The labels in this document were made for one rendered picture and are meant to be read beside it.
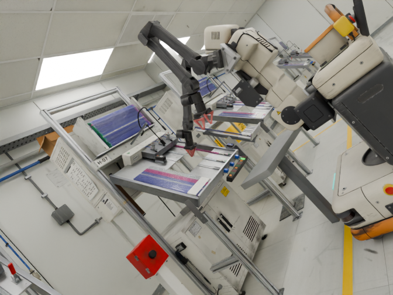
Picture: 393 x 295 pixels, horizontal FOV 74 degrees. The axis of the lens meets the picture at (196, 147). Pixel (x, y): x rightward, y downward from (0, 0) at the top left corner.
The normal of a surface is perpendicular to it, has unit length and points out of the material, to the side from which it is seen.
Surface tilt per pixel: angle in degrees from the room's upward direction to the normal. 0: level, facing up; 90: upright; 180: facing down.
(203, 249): 90
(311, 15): 90
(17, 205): 90
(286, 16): 90
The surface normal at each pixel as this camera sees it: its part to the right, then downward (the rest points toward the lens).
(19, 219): 0.56, -0.55
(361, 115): -0.47, 0.42
